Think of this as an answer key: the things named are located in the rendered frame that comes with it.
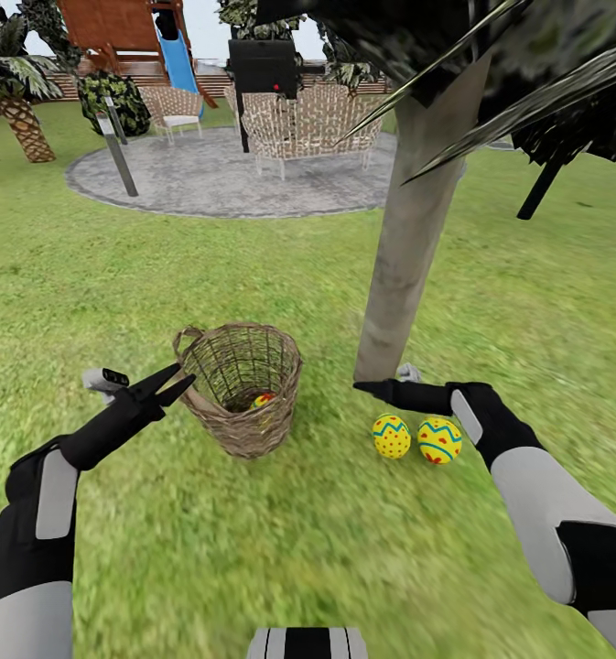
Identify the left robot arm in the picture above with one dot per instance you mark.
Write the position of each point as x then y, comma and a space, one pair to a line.
38, 528

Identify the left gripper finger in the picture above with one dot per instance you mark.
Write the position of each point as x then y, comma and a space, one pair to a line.
142, 391
167, 397

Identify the wicker basket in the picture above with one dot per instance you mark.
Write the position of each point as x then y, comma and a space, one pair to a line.
245, 433

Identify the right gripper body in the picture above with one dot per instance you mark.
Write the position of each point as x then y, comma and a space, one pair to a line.
406, 396

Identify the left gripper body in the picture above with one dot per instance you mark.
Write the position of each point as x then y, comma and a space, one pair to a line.
121, 420

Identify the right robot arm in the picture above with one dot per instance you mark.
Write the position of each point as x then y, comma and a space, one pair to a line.
568, 536

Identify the easter egg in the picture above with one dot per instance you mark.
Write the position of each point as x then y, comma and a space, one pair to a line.
391, 436
259, 399
439, 440

